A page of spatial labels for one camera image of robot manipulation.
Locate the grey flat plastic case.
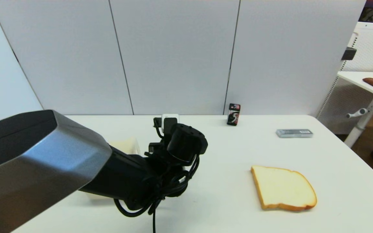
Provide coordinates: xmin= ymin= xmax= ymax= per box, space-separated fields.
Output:
xmin=276 ymin=129 xmax=314 ymax=139

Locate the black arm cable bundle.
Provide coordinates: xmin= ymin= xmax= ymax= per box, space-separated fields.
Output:
xmin=114 ymin=155 xmax=200 ymax=233

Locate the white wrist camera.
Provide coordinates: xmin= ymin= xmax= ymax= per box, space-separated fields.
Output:
xmin=161 ymin=114 xmax=180 ymax=133

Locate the white bread slice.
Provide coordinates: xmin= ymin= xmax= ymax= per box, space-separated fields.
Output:
xmin=251 ymin=165 xmax=318 ymax=212

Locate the white desk crank handle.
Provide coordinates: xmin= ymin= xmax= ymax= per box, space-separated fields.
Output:
xmin=346 ymin=108 xmax=367 ymax=119

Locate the cream paper napkin stack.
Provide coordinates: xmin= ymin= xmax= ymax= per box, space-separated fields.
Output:
xmin=88 ymin=138 xmax=141 ymax=200

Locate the white pegboard panel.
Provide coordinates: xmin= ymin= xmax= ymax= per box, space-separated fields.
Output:
xmin=314 ymin=21 xmax=373 ymax=136

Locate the black chewing gum pack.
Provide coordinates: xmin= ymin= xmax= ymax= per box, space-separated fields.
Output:
xmin=227 ymin=104 xmax=241 ymax=127

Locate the small black box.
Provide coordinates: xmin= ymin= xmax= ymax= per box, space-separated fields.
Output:
xmin=341 ymin=47 xmax=357 ymax=61

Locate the white side desk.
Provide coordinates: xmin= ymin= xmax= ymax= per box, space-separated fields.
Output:
xmin=336 ymin=71 xmax=373 ymax=149

